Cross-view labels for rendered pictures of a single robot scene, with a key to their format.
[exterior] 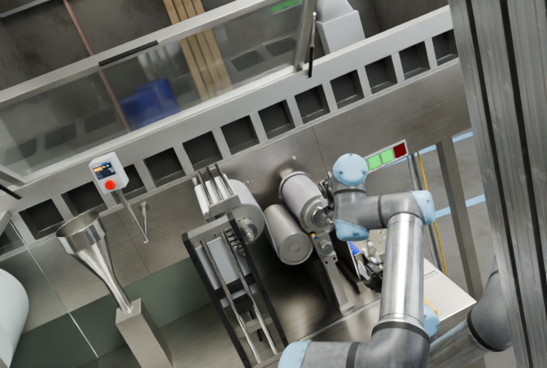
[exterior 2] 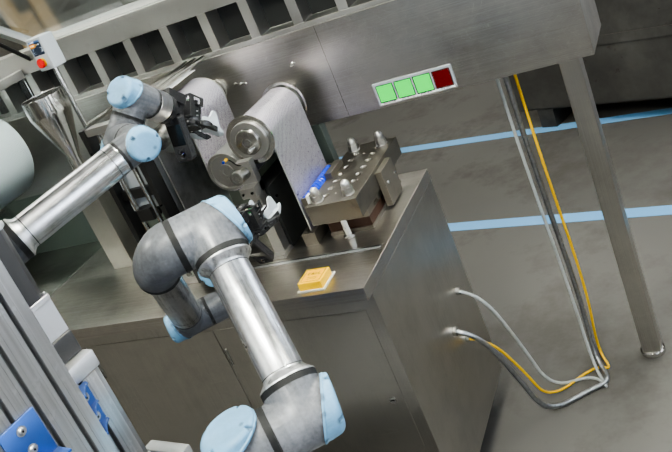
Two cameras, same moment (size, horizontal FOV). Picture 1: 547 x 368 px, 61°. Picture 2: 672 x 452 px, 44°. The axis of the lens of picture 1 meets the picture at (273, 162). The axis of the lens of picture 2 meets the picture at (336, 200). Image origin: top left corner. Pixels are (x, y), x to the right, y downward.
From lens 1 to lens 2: 1.66 m
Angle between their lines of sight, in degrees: 35
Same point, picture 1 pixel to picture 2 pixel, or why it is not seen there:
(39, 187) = not seen: hidden behind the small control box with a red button
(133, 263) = not seen: hidden behind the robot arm
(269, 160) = (264, 62)
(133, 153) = (120, 30)
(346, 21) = not seen: outside the picture
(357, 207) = (110, 130)
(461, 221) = (605, 209)
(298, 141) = (297, 43)
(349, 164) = (116, 86)
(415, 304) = (34, 215)
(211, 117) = (193, 0)
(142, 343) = (103, 228)
